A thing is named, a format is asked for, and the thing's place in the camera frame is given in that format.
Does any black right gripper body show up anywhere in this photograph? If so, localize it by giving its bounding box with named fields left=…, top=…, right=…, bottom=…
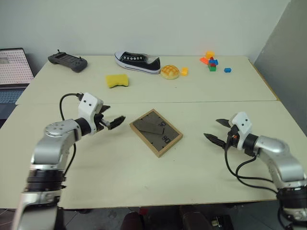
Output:
left=225, top=124, right=239, bottom=149

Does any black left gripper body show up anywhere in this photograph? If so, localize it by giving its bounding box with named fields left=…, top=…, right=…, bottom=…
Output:
left=94, top=113, right=111, bottom=134

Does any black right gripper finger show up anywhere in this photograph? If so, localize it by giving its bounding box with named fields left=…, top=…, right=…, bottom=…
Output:
left=203, top=133, right=227, bottom=149
left=215, top=118, right=233, bottom=128

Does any yellow sponge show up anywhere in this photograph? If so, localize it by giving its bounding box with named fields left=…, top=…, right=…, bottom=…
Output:
left=105, top=74, right=130, bottom=89

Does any black and white sneaker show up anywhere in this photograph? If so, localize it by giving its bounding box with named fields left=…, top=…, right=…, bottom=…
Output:
left=114, top=50, right=161, bottom=75

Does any dark grey handheld controller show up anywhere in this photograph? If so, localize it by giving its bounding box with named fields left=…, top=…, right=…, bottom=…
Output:
left=47, top=49, right=88, bottom=73

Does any pineapple bun bread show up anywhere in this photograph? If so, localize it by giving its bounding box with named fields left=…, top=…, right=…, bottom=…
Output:
left=160, top=64, right=181, bottom=81

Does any dark brown rounded shape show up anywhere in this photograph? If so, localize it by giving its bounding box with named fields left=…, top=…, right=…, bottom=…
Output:
left=178, top=205, right=213, bottom=230

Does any black box with white label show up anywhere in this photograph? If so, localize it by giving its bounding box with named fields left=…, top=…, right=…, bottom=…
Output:
left=211, top=215, right=234, bottom=230

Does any laptop computer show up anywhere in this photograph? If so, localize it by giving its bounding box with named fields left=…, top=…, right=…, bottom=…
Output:
left=0, top=47, right=35, bottom=120

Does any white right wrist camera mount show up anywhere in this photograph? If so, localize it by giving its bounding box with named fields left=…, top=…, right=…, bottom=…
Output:
left=228, top=111, right=253, bottom=150

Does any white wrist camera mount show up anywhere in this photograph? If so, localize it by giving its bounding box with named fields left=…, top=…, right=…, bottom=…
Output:
left=228, top=111, right=253, bottom=150
left=77, top=92, right=105, bottom=135

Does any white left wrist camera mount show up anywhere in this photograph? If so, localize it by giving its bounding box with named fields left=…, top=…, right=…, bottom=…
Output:
left=77, top=92, right=105, bottom=135

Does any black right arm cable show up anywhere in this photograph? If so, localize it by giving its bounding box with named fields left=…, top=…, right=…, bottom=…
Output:
left=224, top=135, right=283, bottom=194

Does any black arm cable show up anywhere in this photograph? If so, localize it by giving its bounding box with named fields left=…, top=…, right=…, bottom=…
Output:
left=224, top=135, right=283, bottom=194
left=59, top=92, right=84, bottom=179

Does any wooden picture frame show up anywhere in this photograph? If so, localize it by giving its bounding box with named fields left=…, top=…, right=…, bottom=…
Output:
left=129, top=108, right=184, bottom=158

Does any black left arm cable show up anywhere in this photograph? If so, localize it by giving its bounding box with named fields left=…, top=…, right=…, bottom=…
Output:
left=59, top=92, right=84, bottom=179

